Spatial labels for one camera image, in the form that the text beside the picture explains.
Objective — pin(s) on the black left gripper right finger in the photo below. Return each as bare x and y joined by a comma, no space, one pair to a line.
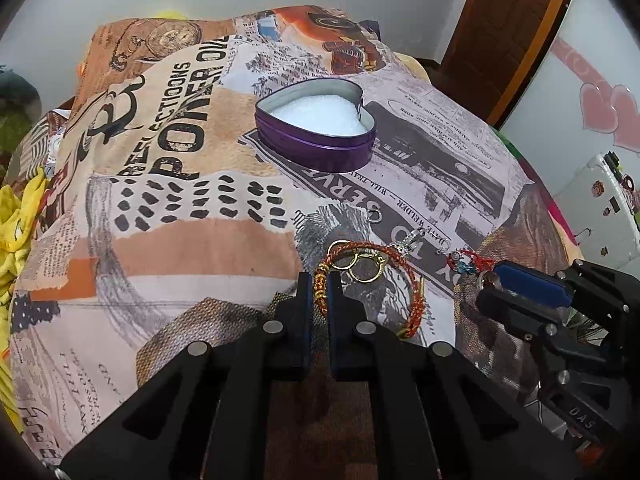
434,414

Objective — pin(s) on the green patterned cloth pile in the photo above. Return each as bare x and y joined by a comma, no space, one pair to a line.
20,107

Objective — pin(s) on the white wardrobe sliding door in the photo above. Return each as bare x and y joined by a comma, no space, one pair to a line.
584,98

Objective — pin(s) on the yellow headboard tube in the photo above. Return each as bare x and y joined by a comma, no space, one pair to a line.
169,15

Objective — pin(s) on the yellow cloth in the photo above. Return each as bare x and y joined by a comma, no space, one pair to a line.
18,218

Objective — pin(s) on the white stickered case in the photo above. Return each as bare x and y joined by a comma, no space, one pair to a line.
595,207

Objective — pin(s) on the brown wooden door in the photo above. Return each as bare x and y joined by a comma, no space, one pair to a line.
495,46

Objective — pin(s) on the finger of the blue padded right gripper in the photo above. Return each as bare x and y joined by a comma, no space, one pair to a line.
534,285

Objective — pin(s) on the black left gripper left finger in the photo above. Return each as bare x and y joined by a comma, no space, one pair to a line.
204,415

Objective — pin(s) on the printed collage bed blanket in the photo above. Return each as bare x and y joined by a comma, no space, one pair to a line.
167,218

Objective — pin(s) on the silver charm pendant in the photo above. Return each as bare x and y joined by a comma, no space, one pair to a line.
405,246

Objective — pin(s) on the purple heart-shaped tin box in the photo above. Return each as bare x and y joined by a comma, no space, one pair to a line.
318,123

